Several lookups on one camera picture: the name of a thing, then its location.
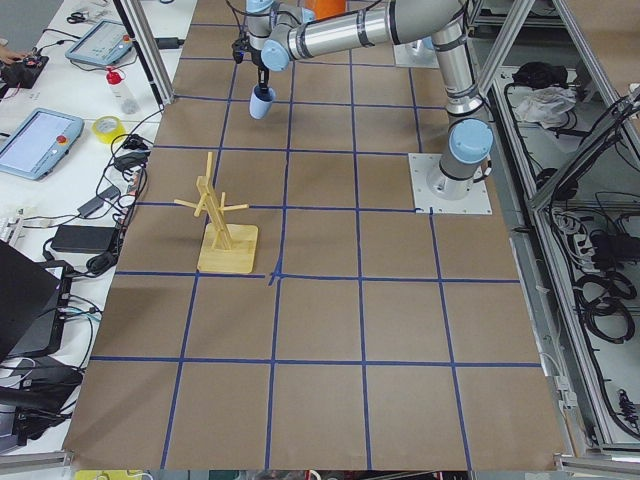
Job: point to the near teach pendant tablet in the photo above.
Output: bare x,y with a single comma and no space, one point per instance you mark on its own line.
40,143

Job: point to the orange can with silver lid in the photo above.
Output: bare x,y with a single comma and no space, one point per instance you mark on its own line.
325,9

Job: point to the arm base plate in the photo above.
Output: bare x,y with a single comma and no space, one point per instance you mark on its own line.
417,54
435,193

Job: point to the far teach pendant tablet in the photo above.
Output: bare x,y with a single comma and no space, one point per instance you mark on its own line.
105,44

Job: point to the aluminium frame post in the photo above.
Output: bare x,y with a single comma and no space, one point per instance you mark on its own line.
134,19

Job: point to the red capped squeeze bottle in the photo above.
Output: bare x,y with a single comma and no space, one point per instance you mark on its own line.
124,97

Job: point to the black laptop computer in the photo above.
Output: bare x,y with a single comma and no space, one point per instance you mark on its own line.
33,295

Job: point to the yellow tape roll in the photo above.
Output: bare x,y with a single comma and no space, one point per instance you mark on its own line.
108,129

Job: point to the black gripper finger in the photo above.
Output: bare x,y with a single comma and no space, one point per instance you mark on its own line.
262,86

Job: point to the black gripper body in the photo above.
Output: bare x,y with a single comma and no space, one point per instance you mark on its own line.
260,64

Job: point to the black power adapter brick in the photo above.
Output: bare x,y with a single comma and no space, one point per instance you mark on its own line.
83,239

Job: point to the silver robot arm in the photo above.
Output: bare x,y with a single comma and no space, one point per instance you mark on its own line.
276,33

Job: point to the crumpled white cloth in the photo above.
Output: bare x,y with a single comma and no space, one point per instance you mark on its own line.
548,107

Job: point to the wooden cup rack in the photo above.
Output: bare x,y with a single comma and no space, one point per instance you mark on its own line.
226,248

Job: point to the teach pendant tablet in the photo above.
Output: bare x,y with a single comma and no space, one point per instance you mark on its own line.
105,44
40,143

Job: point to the light blue plastic cup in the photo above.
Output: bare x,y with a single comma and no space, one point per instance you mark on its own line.
261,101

